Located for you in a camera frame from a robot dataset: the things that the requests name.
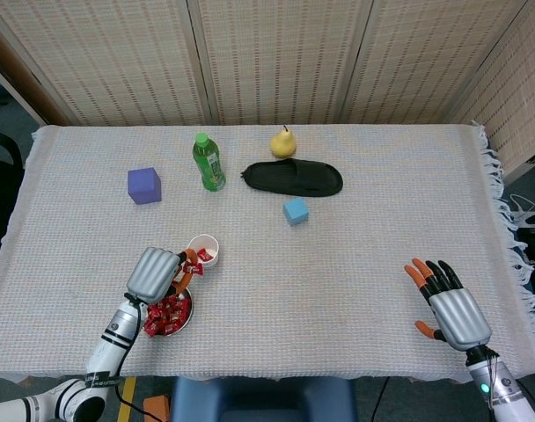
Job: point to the light blue foam cube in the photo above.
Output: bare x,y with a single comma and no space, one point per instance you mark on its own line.
296,212

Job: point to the round silver metal plate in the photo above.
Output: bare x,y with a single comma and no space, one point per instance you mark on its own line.
188,307

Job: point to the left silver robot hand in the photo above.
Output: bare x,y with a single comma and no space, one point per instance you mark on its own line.
151,277

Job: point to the white woven tablecloth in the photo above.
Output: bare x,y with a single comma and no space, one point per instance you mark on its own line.
338,285

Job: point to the black slipper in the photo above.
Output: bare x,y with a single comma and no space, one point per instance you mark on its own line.
294,178

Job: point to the orange block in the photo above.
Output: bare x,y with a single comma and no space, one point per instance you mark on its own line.
157,406

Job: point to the red candy packets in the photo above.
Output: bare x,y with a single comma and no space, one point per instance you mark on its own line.
166,316

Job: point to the white paper cup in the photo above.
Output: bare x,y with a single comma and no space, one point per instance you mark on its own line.
206,241

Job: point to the beige woven screen panel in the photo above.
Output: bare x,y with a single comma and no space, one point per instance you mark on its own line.
285,57
426,57
118,57
522,96

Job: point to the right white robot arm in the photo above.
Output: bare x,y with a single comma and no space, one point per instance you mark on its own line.
496,391

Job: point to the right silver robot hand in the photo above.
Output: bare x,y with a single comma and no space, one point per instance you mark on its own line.
461,316

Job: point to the purple foam cube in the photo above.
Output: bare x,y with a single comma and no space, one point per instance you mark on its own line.
144,186

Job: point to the yellow pear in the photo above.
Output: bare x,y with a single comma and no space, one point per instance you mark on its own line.
281,145

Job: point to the green plastic drink bottle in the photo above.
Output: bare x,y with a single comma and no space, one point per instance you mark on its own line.
210,169

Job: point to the red candy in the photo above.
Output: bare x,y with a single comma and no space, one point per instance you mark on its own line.
203,254
195,268

